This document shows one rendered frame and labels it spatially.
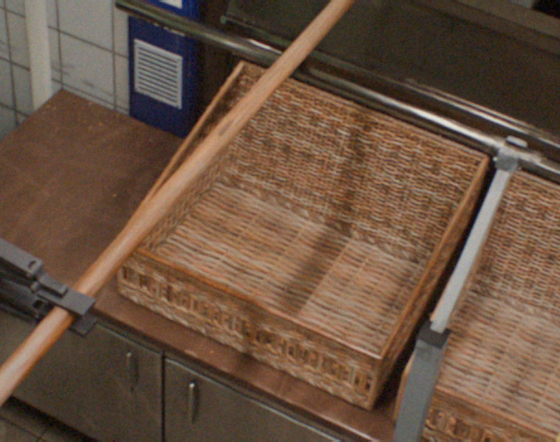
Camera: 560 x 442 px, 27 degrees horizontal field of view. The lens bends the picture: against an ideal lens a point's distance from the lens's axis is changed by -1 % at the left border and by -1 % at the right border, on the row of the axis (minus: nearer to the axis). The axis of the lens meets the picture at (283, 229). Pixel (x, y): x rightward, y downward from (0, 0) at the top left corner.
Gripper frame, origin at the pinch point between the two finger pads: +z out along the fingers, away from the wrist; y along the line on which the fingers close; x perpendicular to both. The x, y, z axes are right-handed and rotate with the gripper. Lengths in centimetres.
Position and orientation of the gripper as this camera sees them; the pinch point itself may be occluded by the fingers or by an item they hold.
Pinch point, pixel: (67, 308)
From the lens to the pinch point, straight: 150.8
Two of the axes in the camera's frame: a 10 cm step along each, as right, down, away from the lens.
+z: 8.9, 3.7, -2.8
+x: -4.6, 6.0, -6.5
